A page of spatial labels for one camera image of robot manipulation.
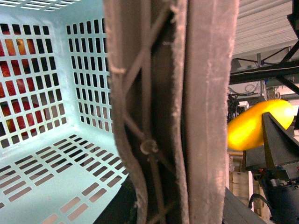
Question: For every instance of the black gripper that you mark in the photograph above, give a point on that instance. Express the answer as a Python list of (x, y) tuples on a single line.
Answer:
[(280, 186)]

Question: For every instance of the yellow mango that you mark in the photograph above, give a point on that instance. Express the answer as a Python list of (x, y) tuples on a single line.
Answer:
[(245, 132)]

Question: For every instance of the brown basket handle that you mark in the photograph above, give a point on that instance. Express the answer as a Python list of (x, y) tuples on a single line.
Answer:
[(170, 63)]

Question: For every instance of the light blue plastic basket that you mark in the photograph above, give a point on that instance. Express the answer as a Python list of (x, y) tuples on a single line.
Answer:
[(69, 171)]

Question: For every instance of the red apples behind basket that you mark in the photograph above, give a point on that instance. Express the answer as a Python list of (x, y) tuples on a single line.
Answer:
[(20, 114)]

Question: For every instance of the wooden crate shelf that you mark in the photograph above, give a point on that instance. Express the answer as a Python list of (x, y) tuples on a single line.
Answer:
[(243, 185)]

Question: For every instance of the black metal frame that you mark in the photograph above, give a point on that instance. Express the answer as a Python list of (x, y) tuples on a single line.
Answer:
[(267, 35)]

